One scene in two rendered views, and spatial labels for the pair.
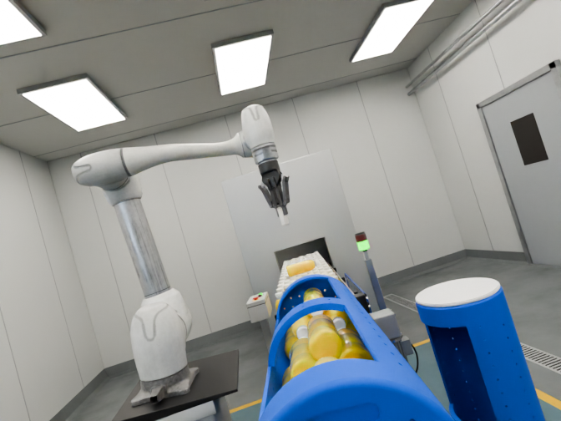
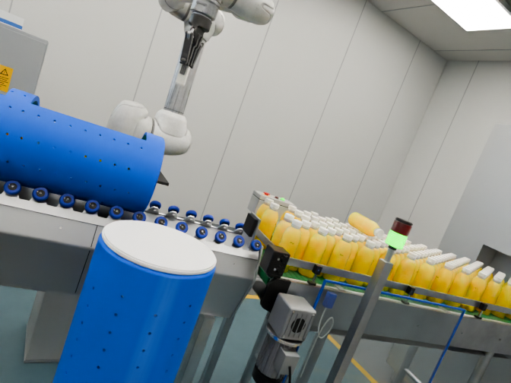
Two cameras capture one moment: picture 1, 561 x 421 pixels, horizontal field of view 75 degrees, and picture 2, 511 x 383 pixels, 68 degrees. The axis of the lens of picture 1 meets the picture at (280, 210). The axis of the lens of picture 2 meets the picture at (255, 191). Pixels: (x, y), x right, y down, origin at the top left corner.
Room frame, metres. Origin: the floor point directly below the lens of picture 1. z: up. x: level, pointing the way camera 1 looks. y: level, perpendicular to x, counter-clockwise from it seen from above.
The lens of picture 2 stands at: (1.08, -1.37, 1.36)
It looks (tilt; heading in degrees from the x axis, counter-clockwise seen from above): 8 degrees down; 64
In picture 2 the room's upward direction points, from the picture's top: 21 degrees clockwise
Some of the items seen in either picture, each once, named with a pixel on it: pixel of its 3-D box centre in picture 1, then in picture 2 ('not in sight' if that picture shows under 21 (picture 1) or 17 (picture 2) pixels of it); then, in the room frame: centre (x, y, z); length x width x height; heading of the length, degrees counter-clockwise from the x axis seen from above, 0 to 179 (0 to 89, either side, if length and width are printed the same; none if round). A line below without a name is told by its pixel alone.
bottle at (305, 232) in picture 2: not in sight; (296, 246); (1.93, -0.13, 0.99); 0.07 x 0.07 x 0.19
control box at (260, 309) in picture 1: (260, 306); (271, 206); (1.97, 0.25, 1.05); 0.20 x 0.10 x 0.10; 178
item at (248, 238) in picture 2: not in sight; (249, 229); (1.75, -0.03, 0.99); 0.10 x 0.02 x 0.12; 88
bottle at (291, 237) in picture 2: not in sight; (287, 246); (1.87, -0.16, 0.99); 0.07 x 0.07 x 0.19
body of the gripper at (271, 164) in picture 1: (270, 174); (198, 30); (1.31, -0.01, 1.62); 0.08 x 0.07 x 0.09; 58
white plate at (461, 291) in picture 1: (456, 291); (161, 245); (1.30, -0.51, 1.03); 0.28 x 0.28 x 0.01
